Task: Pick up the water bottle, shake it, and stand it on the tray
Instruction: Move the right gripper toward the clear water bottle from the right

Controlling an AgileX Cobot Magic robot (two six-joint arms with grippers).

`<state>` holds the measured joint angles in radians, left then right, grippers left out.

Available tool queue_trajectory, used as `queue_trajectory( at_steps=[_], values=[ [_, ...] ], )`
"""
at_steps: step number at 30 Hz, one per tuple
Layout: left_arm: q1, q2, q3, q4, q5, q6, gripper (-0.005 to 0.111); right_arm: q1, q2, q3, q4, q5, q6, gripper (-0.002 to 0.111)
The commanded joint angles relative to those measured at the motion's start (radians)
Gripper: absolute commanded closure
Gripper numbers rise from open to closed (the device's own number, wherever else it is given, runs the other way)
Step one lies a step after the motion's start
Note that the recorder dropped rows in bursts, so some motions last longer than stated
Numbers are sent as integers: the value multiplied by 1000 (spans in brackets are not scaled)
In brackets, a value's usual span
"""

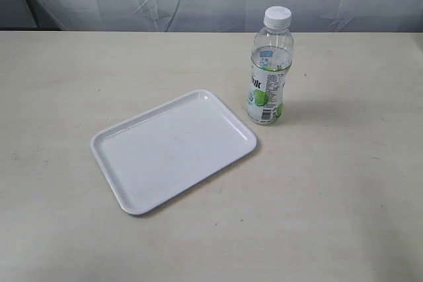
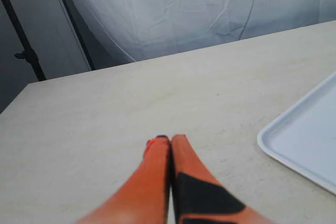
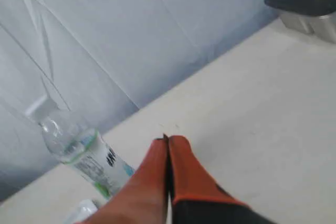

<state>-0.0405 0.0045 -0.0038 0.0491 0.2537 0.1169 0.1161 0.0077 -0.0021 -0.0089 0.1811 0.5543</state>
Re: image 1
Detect clear plastic drink bottle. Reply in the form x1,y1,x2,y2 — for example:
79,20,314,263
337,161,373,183
246,6,294,125

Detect white rectangular plastic tray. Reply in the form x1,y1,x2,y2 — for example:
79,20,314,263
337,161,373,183
91,90,257,216

